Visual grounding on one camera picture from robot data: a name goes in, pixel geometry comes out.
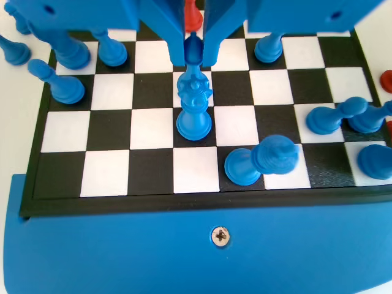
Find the blue rook chess piece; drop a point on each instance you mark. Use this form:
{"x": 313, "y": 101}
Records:
{"x": 375, "y": 163}

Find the blue pawn chess piece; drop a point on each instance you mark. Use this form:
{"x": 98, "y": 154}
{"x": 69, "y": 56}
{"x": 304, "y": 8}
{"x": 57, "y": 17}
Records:
{"x": 324, "y": 121}
{"x": 64, "y": 87}
{"x": 113, "y": 50}
{"x": 366, "y": 121}
{"x": 269, "y": 49}
{"x": 20, "y": 24}

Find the blue king piece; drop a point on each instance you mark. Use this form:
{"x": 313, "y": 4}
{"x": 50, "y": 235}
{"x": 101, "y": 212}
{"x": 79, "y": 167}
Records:
{"x": 245, "y": 168}

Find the red pawn chess piece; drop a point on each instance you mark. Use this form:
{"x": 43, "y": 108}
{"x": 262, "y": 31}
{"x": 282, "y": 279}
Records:
{"x": 193, "y": 16}
{"x": 389, "y": 128}

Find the blue board holder plate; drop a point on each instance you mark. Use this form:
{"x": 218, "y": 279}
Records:
{"x": 122, "y": 260}

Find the red bishop chess piece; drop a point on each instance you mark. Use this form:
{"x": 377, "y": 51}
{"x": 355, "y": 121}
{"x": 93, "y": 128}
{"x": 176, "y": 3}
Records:
{"x": 387, "y": 82}

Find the blue knight chess piece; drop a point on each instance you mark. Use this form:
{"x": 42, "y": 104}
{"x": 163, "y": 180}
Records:
{"x": 69, "y": 50}

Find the silver screw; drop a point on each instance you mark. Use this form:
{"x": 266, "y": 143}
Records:
{"x": 220, "y": 235}

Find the blue queen piece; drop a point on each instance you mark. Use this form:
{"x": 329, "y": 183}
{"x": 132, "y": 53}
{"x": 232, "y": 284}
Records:
{"x": 194, "y": 122}

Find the black and white chessboard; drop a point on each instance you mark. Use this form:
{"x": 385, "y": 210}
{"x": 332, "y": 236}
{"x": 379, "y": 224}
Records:
{"x": 153, "y": 131}

